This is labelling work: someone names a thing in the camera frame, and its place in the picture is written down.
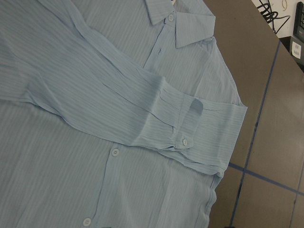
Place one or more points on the black label printer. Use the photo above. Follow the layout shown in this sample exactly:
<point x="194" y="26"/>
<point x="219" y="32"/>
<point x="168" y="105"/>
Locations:
<point x="297" y="45"/>

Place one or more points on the light blue button shirt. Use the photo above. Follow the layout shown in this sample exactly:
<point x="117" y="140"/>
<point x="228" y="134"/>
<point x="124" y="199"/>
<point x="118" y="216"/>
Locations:
<point x="113" y="114"/>

